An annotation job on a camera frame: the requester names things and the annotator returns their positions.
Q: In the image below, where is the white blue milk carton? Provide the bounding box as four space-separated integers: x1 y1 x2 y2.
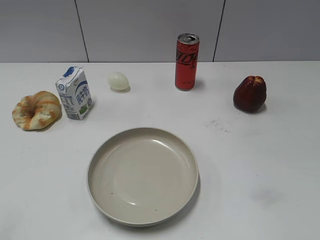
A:
55 66 93 121

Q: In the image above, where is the beige round plate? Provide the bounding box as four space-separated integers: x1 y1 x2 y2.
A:
86 127 199 227

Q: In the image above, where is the white egg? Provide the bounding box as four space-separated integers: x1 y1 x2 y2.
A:
107 72 130 91

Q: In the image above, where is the red soda can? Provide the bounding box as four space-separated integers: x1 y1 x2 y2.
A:
175 33 200 91

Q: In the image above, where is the dark red wax apple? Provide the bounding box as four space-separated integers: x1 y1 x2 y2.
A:
233 75 267 113

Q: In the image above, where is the striped ring-shaped bread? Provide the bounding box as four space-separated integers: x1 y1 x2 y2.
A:
11 91 62 131

